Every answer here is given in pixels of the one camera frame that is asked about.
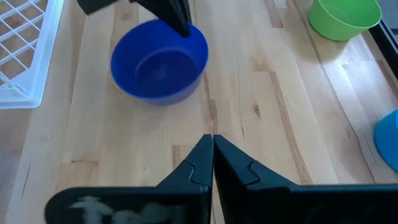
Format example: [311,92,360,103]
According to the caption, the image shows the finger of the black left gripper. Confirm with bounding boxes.
[164,0,193,37]
[76,0,184,37]

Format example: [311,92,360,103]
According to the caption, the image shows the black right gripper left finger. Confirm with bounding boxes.
[44,133,215,224]

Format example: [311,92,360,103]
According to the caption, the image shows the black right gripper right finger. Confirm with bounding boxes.
[213,134,398,224]

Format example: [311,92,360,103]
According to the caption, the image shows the purple plastic mini bowl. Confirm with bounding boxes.
[110,19,210,106]

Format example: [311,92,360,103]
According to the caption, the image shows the blue plastic mini bowl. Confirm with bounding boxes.
[374,108,398,172]

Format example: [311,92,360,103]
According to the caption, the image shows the green plastic mini bowl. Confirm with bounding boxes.
[307,0,382,42]

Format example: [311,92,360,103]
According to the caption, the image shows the white wire rack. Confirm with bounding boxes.
[0,0,65,110]

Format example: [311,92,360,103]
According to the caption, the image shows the black aluminium table frame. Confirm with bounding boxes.
[369,0,398,78]

